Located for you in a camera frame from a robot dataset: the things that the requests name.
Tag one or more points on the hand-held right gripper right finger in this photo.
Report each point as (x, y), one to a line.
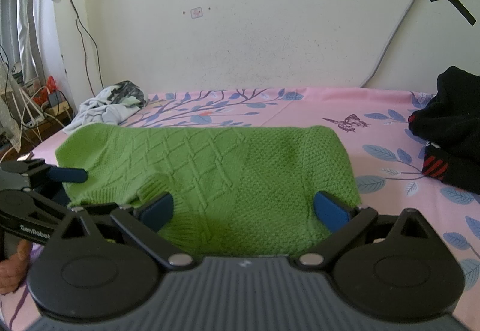
(332, 212)

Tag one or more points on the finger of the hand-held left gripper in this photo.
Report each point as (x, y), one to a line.
(69, 174)

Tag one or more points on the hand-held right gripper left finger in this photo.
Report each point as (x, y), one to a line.
(157, 212)

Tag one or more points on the green knitted sweater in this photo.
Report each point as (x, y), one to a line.
(225, 173)

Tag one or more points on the person's left hand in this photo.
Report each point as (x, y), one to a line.
(15, 267)

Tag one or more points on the light grey garment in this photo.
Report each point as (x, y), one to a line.
(101, 111)

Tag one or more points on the red plastic object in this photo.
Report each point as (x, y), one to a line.
(51, 85)

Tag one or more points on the camouflage cloth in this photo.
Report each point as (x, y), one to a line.
(129, 91)

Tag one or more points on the pink floral bed sheet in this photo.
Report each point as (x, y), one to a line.
(300, 110)

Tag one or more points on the black garment with red stripes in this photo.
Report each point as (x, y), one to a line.
(453, 128)

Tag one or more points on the grey curtain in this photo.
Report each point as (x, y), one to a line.
(18, 5)

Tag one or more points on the small pink wall sticker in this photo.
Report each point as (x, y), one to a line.
(197, 13)

